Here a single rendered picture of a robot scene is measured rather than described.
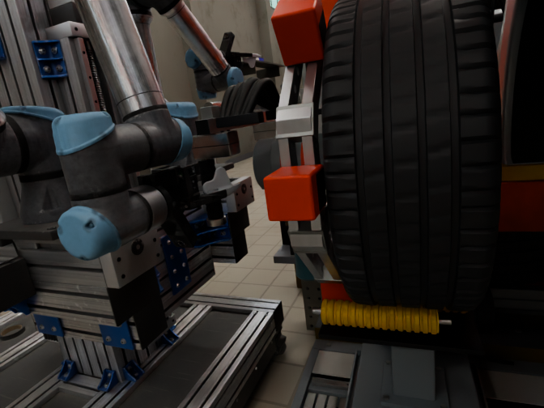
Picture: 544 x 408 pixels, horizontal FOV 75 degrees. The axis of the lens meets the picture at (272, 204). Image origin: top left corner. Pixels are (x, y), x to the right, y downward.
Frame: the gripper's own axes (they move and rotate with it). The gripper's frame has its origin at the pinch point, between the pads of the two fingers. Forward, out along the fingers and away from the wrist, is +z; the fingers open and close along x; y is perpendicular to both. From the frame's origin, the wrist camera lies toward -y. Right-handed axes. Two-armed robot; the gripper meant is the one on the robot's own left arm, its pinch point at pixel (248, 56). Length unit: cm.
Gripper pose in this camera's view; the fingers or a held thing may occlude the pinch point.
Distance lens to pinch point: 177.1
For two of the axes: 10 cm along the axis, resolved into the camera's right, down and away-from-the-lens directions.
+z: 5.9, -2.7, 7.6
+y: 0.2, 9.4, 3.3
